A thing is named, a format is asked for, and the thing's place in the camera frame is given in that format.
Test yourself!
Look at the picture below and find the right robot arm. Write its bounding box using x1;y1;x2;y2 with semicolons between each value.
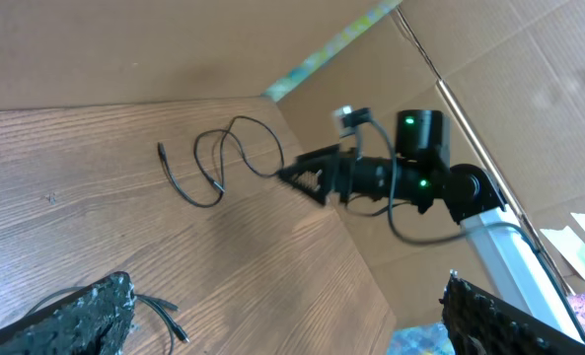
278;106;585;342

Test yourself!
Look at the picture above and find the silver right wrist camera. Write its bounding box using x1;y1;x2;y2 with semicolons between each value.
332;106;354;138

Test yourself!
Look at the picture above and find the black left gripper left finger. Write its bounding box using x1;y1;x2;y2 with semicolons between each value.
0;271;135;355

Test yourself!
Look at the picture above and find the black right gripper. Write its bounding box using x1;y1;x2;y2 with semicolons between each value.
277;144;362;206

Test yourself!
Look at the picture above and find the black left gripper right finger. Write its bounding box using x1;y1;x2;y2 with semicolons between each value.
440;274;585;355

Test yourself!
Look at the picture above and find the black usb cable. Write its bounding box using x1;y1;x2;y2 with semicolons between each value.
157;115;286;209
28;285;190;355

